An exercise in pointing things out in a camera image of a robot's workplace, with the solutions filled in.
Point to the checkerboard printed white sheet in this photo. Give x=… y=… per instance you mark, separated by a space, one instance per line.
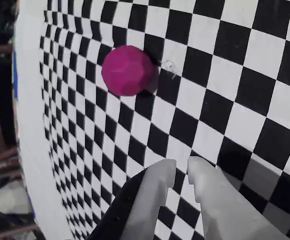
x=210 y=75

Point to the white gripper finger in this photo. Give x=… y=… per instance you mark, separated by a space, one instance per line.
x=222 y=205
x=147 y=200

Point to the pink faceted ball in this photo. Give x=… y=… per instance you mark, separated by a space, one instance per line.
x=125 y=71

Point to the blue tape strip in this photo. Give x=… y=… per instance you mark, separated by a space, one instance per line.
x=15 y=75

